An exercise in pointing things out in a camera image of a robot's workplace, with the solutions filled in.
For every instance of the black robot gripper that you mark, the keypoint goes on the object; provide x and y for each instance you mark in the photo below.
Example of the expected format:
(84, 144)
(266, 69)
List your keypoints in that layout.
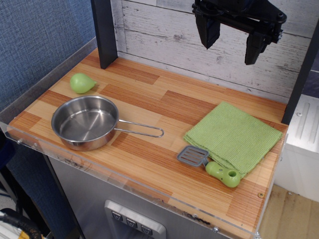
(260, 18)

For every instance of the grey spatula with green handle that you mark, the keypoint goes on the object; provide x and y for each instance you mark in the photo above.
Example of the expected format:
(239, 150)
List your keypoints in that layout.
(197, 157)

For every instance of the green plastic lime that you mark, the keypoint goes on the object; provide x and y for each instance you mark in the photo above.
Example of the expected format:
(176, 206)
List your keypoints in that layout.
(81, 83)

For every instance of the stainless steel sauce pan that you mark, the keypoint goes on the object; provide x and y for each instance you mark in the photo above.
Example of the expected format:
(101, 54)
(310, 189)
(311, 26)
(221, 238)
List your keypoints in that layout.
(89, 122)

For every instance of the green folded cloth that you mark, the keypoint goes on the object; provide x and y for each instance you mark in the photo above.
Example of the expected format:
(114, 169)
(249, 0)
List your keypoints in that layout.
(233, 138)

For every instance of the white aluminium box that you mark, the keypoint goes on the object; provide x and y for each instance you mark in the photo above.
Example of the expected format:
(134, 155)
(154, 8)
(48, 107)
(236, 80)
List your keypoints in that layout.
(298, 168)

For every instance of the silver control panel with buttons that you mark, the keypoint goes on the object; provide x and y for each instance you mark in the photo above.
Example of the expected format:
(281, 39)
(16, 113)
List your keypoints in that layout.
(128, 224)

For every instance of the dark right shelf post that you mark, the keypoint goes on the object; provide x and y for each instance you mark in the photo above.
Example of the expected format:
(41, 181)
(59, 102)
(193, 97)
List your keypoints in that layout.
(302, 77)

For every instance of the dark shelf post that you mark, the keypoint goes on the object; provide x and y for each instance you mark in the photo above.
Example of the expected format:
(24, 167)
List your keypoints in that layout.
(105, 32)
(302, 77)

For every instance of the dark left shelf post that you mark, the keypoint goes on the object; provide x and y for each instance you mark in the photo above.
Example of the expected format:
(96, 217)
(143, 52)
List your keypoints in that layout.
(105, 32)

